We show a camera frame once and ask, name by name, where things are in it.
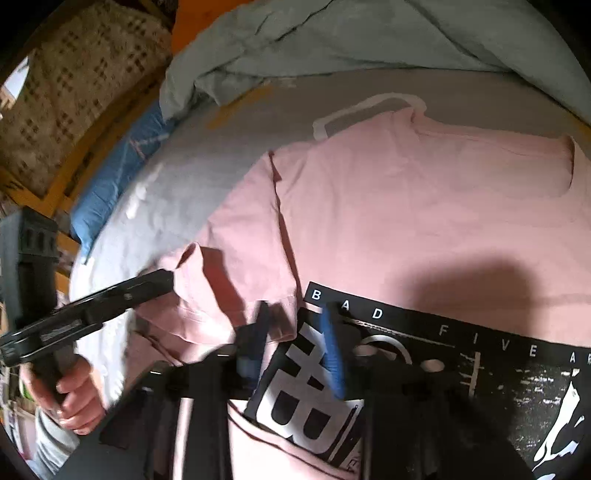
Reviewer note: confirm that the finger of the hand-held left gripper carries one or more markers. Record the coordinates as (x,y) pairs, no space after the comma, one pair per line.
(129,295)

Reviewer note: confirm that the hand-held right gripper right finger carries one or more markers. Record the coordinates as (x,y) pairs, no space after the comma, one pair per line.
(334,364)

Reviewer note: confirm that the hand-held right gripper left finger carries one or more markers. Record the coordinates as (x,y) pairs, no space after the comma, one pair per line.
(254,350)

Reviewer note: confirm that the pink printed T-shirt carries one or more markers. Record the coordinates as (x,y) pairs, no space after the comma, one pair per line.
(415,207)

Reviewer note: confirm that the person's left forearm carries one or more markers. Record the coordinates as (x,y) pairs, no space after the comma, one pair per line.
(55,443)

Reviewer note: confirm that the person's left hand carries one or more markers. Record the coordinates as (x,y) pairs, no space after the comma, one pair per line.
(83,392)

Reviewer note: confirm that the blue pillow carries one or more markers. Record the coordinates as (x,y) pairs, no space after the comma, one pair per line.
(111,184)

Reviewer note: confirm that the orange carrot plush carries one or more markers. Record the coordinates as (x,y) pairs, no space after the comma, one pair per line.
(194,18)

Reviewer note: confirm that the grey-green duvet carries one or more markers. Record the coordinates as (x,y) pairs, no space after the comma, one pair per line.
(323,37)

